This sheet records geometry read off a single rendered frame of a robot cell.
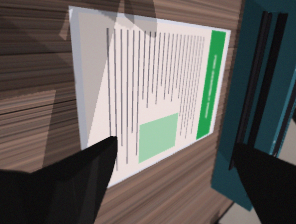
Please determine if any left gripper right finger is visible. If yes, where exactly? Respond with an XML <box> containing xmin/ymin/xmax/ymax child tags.
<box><xmin>233</xmin><ymin>143</ymin><xmax>296</xmax><ymax>224</ymax></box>

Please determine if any white printed document sheet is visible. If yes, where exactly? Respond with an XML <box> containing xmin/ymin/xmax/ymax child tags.
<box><xmin>68</xmin><ymin>6</ymin><xmax>231</xmax><ymax>188</ymax></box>

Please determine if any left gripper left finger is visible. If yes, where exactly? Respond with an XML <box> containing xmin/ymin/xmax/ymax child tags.
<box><xmin>0</xmin><ymin>136</ymin><xmax>118</xmax><ymax>224</ymax></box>

